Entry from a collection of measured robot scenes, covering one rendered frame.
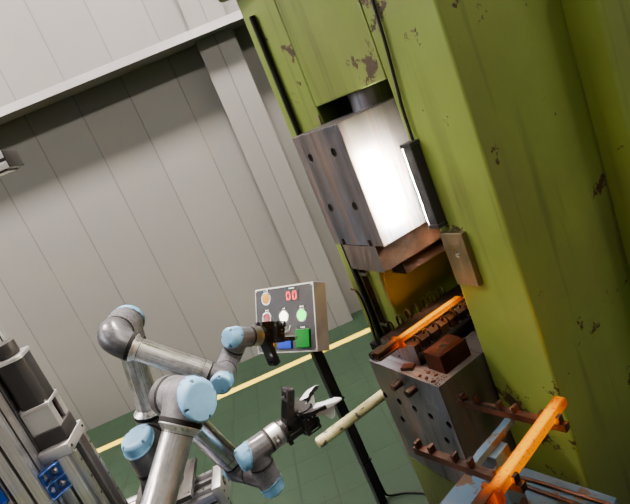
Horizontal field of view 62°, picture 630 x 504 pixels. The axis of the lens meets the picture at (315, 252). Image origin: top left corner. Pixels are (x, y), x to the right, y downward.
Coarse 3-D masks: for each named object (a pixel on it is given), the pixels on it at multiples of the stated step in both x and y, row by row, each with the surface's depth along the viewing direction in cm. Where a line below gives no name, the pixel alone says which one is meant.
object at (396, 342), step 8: (456, 296) 195; (448, 304) 192; (432, 312) 191; (440, 312) 189; (424, 320) 187; (416, 328) 184; (400, 336) 183; (408, 336) 183; (384, 344) 182; (392, 344) 180; (400, 344) 180; (376, 352) 178; (384, 352) 179; (392, 352) 180
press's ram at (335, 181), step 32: (320, 128) 163; (352, 128) 155; (384, 128) 161; (320, 160) 170; (352, 160) 156; (384, 160) 161; (320, 192) 180; (352, 192) 163; (384, 192) 162; (416, 192) 168; (352, 224) 172; (384, 224) 162; (416, 224) 168
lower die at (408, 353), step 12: (456, 288) 209; (444, 300) 200; (420, 312) 201; (444, 312) 189; (408, 324) 194; (444, 324) 182; (456, 324) 185; (384, 336) 194; (396, 336) 188; (420, 336) 181; (432, 336) 180; (408, 348) 180; (420, 348) 178; (408, 360) 184; (420, 360) 178
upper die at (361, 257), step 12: (420, 228) 176; (396, 240) 171; (408, 240) 173; (420, 240) 176; (432, 240) 178; (348, 252) 183; (360, 252) 176; (372, 252) 170; (384, 252) 169; (396, 252) 171; (408, 252) 174; (360, 264) 180; (372, 264) 174; (384, 264) 169; (396, 264) 172
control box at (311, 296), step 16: (272, 288) 228; (288, 288) 222; (304, 288) 217; (320, 288) 217; (256, 304) 234; (272, 304) 227; (288, 304) 222; (304, 304) 216; (320, 304) 216; (256, 320) 233; (272, 320) 227; (288, 320) 221; (304, 320) 215; (320, 320) 214; (320, 336) 212; (288, 352) 220
